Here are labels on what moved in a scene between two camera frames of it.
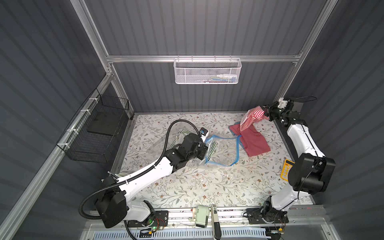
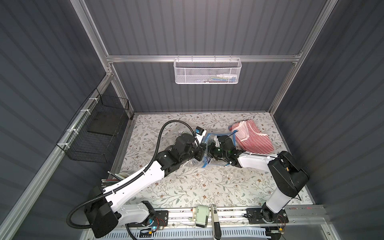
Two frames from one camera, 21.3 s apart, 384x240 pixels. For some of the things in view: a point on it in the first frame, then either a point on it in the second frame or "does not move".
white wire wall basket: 207,70 does not move
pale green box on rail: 201,216 does not move
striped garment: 256,114 to 250,139
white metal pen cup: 121,175 does not move
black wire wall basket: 93,136 does not move
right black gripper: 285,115 to 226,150
